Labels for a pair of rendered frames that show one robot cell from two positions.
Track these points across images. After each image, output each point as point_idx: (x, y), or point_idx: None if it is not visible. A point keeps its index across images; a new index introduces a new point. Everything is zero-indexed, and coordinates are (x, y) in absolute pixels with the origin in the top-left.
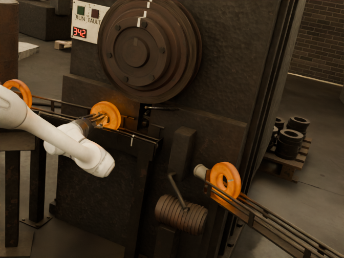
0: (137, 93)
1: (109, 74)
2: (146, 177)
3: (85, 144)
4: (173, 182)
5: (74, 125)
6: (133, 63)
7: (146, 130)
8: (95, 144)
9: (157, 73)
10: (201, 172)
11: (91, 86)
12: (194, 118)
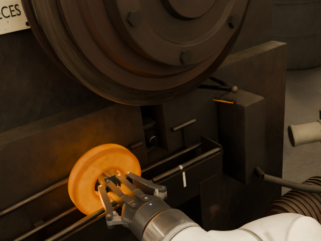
0: (178, 82)
1: (99, 82)
2: (219, 212)
3: (296, 235)
4: (281, 179)
5: (191, 229)
6: (198, 7)
7: (153, 149)
8: (283, 217)
9: (241, 6)
10: (311, 132)
11: (18, 147)
12: (230, 73)
